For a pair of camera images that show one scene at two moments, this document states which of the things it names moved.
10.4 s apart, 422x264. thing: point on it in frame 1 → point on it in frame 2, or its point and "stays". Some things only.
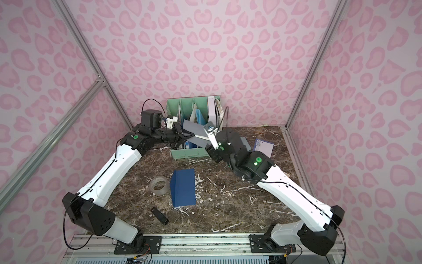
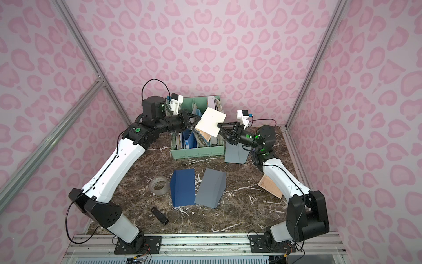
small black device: (159, 215) stays
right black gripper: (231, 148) → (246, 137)
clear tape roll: (159, 185) stays
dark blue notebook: (183, 187) stays
